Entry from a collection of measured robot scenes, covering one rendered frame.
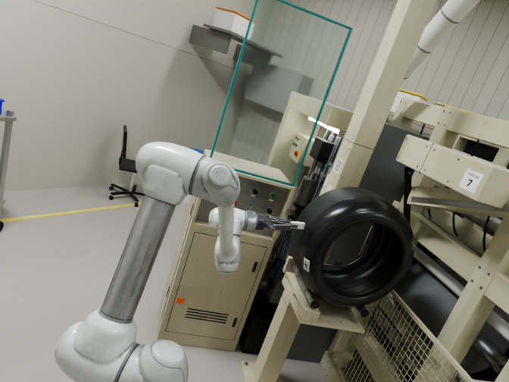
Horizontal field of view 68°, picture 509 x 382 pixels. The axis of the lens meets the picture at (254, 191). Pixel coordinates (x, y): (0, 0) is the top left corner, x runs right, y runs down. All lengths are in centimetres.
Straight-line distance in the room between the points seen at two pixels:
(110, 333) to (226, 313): 153
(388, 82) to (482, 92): 330
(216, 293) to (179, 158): 155
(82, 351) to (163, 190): 50
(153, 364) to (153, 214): 42
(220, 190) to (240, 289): 154
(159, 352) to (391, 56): 165
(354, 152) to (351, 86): 362
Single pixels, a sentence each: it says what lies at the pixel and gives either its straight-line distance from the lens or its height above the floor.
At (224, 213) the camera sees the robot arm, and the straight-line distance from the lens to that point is 137.
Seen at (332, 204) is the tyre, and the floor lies 138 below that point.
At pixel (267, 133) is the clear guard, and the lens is 220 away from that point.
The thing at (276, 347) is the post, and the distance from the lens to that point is 253.
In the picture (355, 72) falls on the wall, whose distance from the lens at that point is 565.
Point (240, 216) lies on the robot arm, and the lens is 167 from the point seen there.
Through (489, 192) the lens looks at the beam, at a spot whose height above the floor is 169.
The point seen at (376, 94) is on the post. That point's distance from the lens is 204.
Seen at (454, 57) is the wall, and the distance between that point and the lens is 540.
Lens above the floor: 181
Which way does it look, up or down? 16 degrees down
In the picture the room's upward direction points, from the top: 19 degrees clockwise
